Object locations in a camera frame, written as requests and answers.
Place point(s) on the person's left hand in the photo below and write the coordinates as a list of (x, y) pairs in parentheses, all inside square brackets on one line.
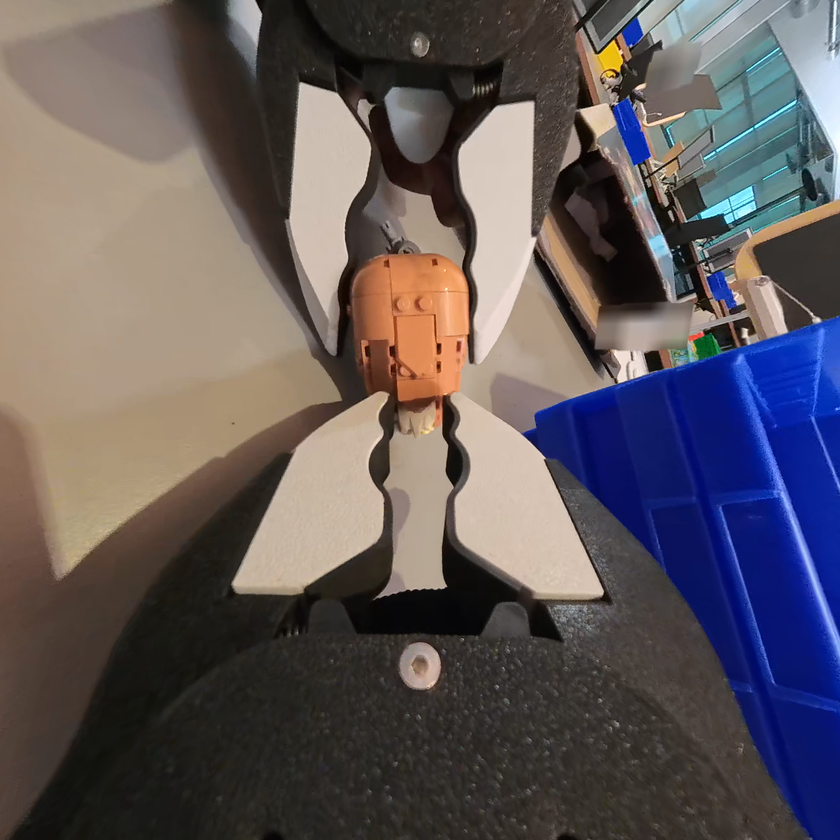
[(446, 197)]

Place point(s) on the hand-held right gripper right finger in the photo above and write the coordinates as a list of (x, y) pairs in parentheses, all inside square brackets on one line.
[(525, 525)]

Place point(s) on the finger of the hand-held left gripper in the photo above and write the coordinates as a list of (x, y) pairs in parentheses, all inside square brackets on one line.
[(321, 197), (505, 197)]

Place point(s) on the black panel with wooden rim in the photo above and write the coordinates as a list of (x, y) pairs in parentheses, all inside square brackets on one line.
[(807, 269)]

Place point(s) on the black board on stand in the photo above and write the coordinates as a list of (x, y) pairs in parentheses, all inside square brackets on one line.
[(610, 19)]

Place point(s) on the orange and tan toy segment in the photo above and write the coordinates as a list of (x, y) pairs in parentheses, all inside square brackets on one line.
[(407, 315)]

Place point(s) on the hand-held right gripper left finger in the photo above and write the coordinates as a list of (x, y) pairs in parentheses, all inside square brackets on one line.
[(315, 518)]

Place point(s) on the green storage bin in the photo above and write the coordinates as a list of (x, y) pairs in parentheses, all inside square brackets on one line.
[(705, 346)]

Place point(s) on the yellow storage bin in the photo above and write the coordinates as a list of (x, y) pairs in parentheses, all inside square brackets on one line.
[(610, 56)]

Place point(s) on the cardboard toy box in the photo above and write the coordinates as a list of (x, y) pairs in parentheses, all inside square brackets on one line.
[(571, 262)]

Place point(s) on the blue plastic bin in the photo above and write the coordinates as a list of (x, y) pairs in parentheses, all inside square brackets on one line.
[(722, 525)]

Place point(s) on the blue storage bin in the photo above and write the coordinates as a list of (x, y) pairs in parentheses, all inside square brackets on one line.
[(633, 131)]

